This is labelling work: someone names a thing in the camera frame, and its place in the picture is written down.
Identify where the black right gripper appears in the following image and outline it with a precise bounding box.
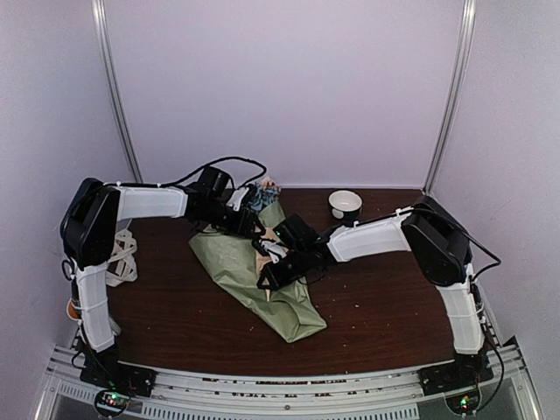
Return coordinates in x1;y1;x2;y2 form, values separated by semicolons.
257;248;310;292

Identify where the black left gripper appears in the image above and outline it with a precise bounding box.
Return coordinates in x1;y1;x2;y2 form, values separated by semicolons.
199;199;266;238

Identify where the pink and green wrapping paper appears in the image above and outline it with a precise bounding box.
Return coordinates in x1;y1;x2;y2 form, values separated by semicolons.
187;201;328;344

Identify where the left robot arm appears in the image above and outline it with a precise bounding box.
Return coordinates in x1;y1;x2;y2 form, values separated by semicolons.
60;166;265;396

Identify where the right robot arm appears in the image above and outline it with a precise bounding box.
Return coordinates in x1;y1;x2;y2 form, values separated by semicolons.
253;196;494;395

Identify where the white and dark bowl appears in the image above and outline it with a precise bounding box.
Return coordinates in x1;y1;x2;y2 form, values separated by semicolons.
328;190;363;221

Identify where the white ribbon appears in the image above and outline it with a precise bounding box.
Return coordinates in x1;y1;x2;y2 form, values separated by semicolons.
105;228;137;287

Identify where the orange and white cup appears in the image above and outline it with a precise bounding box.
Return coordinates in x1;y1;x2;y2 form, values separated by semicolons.
66;298;81;321

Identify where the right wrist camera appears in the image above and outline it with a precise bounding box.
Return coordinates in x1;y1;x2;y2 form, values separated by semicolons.
252;237;288;263

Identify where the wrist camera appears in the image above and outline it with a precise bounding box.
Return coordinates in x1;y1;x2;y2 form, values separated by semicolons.
226;185;256;212
252;237;288;263

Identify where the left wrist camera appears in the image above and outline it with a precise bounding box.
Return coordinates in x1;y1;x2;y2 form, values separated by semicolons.
226;185;256;212

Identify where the aluminium front rail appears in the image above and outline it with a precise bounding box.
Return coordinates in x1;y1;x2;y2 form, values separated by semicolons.
32;340;546;420

